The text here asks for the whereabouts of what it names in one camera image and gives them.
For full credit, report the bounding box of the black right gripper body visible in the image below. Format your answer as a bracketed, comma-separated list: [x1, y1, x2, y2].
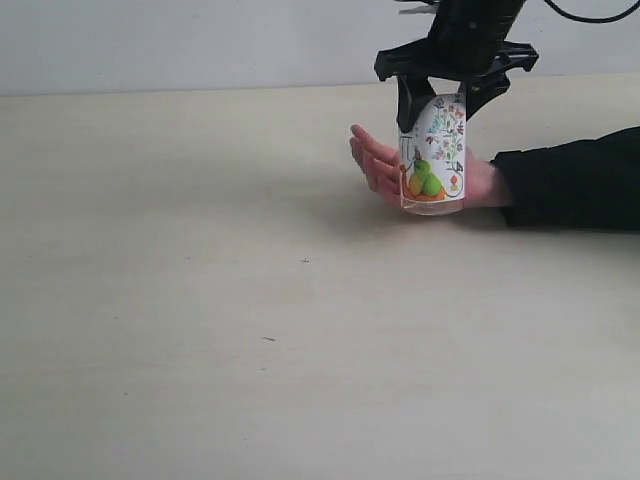
[374, 0, 539, 81]

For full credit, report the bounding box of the clear bottle floral orange label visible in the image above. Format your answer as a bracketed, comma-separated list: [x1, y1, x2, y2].
[399, 92, 466, 216]

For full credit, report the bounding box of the black sleeved human forearm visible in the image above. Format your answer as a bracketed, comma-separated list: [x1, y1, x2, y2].
[493, 127, 639, 232]

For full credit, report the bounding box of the bare open human hand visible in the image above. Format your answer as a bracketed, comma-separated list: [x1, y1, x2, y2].
[348, 124, 516, 209]

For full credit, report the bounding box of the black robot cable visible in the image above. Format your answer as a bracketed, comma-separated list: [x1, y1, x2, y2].
[542, 0, 640, 24]

